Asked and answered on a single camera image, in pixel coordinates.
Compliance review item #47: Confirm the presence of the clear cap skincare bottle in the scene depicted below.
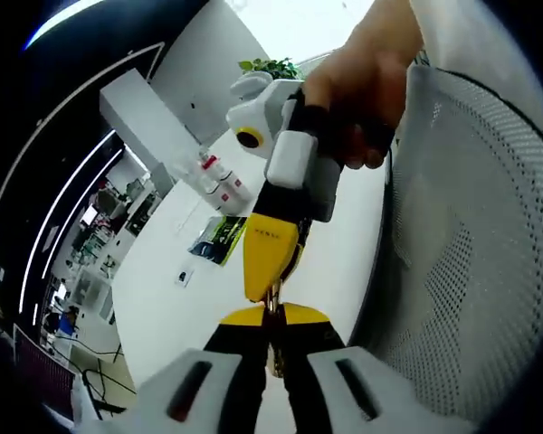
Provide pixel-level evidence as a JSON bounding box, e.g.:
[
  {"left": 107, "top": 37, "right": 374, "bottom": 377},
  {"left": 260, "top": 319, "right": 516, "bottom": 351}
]
[
  {"left": 198, "top": 174, "right": 243, "bottom": 213},
  {"left": 214, "top": 162, "right": 254, "bottom": 200}
]

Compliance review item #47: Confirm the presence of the grey mesh office chair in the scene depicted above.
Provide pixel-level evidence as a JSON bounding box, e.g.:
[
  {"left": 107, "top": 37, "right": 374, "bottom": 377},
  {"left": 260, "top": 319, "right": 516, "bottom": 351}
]
[{"left": 348, "top": 62, "right": 543, "bottom": 434}]

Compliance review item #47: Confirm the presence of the person's right hand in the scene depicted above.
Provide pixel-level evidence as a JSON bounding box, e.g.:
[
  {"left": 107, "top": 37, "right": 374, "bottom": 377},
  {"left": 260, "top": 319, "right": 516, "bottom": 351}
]
[{"left": 292, "top": 40, "right": 412, "bottom": 172}]

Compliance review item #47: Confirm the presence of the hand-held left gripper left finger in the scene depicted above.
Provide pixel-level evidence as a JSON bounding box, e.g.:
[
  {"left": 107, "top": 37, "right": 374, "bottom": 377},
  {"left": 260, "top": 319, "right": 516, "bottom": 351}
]
[{"left": 101, "top": 305, "right": 269, "bottom": 434}]

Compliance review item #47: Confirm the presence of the green potted plant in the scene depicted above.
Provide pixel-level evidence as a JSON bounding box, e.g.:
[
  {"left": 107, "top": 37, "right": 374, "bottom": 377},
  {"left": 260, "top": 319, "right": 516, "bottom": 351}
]
[{"left": 238, "top": 57, "right": 307, "bottom": 82}]

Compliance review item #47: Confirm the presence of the white skincare tube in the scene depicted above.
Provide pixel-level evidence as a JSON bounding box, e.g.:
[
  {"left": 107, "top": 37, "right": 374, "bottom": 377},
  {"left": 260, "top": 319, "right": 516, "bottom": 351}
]
[{"left": 176, "top": 146, "right": 214, "bottom": 193}]

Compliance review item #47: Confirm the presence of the gold foil packet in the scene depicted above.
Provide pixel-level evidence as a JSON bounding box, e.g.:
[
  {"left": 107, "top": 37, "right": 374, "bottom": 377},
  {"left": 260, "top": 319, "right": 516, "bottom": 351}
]
[{"left": 264, "top": 278, "right": 287, "bottom": 379}]

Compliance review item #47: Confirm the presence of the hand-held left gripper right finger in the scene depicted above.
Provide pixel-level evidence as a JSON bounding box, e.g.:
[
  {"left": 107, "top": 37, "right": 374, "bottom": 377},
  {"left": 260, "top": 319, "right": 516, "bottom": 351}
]
[{"left": 279, "top": 301, "right": 438, "bottom": 434}]

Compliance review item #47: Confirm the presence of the green black sachet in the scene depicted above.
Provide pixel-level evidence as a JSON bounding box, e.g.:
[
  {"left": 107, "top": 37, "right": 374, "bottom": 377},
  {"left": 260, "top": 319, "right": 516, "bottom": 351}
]
[{"left": 210, "top": 215, "right": 248, "bottom": 267}]

